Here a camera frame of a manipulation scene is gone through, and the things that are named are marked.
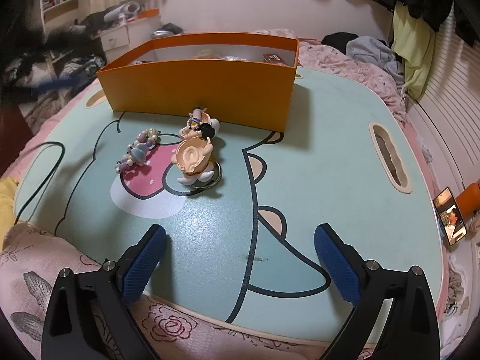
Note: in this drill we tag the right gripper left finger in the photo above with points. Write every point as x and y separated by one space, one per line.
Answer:
70 330

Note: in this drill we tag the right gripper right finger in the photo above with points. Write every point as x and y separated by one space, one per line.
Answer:
411 328

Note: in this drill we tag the cartoon figure keychain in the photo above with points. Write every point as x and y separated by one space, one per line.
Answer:
194 155

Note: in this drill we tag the smartphone with lit screen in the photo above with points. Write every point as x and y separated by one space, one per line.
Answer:
452 224

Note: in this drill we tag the orange bottle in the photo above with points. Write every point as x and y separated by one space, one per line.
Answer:
468 201

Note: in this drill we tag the yellow cloth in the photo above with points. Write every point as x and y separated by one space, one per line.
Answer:
8 186

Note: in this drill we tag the mint cartoon lap table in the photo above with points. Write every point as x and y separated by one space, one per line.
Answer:
242 252

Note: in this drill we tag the grey clothes pile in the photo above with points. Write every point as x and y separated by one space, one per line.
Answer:
366 49

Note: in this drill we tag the yellow-green hanging garment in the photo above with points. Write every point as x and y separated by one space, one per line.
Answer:
414 43

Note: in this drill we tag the white drawer cabinet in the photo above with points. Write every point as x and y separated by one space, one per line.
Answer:
118 41

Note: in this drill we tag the pink crumpled blanket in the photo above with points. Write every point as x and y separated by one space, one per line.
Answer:
327 59

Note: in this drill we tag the orange cardboard box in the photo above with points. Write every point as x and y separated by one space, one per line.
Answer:
223 72

